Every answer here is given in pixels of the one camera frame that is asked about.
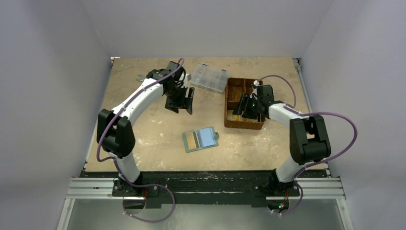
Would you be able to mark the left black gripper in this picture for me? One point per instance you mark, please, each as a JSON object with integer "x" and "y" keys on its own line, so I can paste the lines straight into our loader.
{"x": 184, "y": 102}

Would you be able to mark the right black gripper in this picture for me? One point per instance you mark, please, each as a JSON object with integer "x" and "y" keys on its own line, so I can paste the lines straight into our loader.
{"x": 250, "y": 108}

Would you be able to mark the brown woven basket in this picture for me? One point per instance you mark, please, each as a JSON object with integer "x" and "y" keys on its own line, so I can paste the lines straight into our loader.
{"x": 234, "y": 89}

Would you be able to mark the gold credit card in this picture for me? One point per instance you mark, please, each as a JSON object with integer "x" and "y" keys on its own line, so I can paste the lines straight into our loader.
{"x": 192, "y": 140}

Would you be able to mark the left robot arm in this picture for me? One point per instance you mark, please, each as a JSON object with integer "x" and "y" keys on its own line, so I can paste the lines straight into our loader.
{"x": 115, "y": 136}

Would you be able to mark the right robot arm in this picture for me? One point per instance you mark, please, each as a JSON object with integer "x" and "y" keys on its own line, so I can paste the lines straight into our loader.
{"x": 308, "y": 138}

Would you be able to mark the clear plastic organizer box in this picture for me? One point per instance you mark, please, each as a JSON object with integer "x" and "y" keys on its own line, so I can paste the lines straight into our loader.
{"x": 210, "y": 78}

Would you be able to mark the silver open-end wrench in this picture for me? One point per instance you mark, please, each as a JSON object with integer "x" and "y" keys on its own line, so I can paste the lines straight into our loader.
{"x": 140, "y": 77}

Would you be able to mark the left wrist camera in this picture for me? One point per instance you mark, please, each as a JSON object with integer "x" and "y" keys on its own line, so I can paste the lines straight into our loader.
{"x": 186, "y": 78}

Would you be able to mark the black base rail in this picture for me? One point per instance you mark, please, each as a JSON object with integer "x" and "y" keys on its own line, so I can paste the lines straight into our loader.
{"x": 203, "y": 188}

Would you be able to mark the aluminium frame rail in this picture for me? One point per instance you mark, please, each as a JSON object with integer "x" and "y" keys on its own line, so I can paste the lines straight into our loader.
{"x": 319, "y": 192}

